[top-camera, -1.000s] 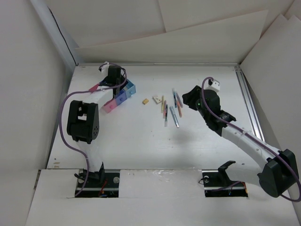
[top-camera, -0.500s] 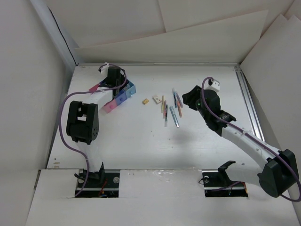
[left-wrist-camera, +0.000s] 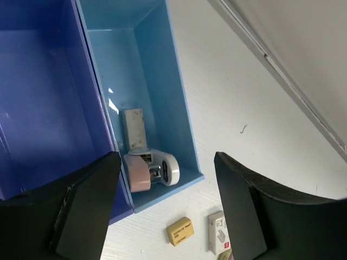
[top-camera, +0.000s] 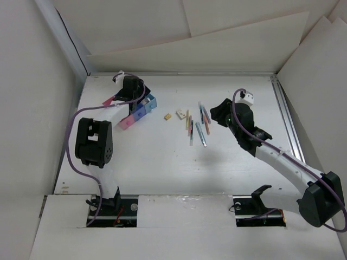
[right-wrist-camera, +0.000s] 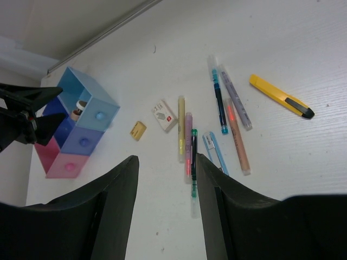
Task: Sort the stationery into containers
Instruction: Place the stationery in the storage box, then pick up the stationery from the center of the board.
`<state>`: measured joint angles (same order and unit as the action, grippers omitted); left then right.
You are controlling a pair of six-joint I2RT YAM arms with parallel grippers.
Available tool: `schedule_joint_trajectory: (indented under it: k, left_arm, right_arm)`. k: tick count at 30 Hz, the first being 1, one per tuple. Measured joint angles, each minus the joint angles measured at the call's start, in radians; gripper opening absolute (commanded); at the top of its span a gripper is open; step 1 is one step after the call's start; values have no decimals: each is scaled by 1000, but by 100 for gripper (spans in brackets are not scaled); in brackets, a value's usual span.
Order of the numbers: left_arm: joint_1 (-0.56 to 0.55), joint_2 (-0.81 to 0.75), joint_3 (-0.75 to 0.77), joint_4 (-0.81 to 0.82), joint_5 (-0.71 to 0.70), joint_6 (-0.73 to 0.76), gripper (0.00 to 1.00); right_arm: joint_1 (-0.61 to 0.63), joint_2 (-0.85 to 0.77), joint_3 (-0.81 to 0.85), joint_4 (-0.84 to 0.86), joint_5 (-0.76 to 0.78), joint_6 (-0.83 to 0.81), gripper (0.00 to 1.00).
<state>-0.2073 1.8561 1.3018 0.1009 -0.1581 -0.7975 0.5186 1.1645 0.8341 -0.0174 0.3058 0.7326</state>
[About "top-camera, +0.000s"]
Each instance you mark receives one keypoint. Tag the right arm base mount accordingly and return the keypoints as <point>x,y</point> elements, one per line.
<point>250,211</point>

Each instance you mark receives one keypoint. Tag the pink highlighter pen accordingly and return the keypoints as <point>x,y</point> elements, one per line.
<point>189,125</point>

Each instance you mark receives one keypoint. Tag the white boxed eraser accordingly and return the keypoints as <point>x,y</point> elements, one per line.
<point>181,114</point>

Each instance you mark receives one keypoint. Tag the aluminium rail right side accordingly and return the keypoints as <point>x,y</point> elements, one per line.
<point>293,139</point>

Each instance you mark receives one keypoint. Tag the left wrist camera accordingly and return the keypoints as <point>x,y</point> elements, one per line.
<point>118,77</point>

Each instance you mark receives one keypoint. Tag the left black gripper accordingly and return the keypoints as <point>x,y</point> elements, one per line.
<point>140,89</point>

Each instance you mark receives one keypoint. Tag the dark blue drawer box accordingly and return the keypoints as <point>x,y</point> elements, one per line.
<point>139,112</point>

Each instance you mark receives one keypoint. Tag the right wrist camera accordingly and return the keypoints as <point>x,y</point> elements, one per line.
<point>246,98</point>

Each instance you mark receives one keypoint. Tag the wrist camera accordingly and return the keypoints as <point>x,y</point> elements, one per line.
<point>118,77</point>
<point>246,98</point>

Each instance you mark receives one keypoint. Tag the light blue drawer box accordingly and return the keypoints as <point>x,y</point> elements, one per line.
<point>152,104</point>

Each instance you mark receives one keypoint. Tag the blue black pen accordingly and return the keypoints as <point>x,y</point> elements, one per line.
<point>201,112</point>

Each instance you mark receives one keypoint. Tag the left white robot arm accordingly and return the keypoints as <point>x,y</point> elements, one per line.
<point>94,136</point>

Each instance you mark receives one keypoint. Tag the orange highlighter pen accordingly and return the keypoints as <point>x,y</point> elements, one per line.
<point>206,120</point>

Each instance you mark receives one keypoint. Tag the yellow small eraser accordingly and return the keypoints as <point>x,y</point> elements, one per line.
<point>167,117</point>

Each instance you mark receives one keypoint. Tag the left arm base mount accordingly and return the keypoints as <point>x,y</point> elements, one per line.
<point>117,212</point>

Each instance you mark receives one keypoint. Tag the yellow highlighter pen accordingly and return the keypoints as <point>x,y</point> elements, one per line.
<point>187,119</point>

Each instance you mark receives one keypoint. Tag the pink drawer box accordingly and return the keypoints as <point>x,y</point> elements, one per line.
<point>117,113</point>

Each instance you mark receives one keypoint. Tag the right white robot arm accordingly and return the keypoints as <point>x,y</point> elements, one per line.
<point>319,196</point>

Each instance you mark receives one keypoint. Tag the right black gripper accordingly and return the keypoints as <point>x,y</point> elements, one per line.
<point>219,112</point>

